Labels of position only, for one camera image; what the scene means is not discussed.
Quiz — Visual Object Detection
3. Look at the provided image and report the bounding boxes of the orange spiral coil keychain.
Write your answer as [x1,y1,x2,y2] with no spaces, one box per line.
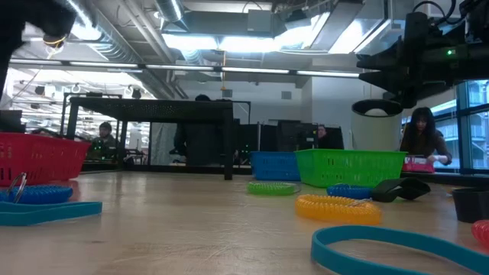
[294,193,383,226]

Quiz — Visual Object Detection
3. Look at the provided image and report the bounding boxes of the silver ventilation duct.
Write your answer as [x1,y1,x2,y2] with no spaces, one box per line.
[64,0,180,100]

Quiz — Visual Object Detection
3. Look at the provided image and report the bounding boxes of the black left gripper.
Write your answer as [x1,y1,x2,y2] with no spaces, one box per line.
[0,0,77,96]

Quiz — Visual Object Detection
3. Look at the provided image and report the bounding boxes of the black computer monitors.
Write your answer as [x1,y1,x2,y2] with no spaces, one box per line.
[232,118,318,154]

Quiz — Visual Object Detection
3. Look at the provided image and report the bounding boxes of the window frame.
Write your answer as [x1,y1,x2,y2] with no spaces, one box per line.
[456,79,489,172]

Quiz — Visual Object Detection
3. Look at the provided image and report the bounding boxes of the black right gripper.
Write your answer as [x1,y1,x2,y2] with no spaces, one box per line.
[357,11,489,109]

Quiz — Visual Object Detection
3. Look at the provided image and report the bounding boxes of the pink plastic basket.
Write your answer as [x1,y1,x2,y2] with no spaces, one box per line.
[401,154,436,173]

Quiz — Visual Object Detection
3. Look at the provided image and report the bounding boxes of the long ceiling light strip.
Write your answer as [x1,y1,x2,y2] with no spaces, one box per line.
[220,66,291,76]
[70,61,139,70]
[296,70,361,79]
[145,63,215,73]

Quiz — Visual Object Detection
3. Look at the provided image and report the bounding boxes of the tan thin rubber band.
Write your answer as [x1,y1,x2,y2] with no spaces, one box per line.
[42,34,68,60]

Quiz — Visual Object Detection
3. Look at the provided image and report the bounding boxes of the black wide rubber band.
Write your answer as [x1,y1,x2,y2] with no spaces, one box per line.
[371,176,432,203]

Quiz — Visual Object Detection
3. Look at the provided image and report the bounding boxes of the blue plastic basket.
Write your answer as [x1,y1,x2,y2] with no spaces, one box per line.
[250,150,303,182]

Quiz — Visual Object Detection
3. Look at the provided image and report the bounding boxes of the red plastic basket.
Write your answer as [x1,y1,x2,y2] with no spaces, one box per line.
[0,131,92,187]

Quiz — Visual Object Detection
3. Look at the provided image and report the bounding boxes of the black cup edge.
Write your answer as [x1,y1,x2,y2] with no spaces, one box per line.
[452,186,489,224]

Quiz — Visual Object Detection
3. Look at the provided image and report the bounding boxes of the green plastic basket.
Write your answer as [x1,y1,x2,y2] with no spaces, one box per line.
[294,148,408,189]

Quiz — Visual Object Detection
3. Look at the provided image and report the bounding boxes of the green spiral coil keychain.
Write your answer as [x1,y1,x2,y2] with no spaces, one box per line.
[246,181,302,197]

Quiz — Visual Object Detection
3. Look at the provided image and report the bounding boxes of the blue spiral coil keychain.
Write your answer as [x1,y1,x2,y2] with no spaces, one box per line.
[0,172,74,205]
[326,183,375,201]

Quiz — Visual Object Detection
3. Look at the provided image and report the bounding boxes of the white cylinder with black rim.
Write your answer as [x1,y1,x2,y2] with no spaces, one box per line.
[351,99,404,153]

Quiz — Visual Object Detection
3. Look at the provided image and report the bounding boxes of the person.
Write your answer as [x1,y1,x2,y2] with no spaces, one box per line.
[173,94,226,167]
[89,121,119,160]
[399,106,454,166]
[316,124,345,150]

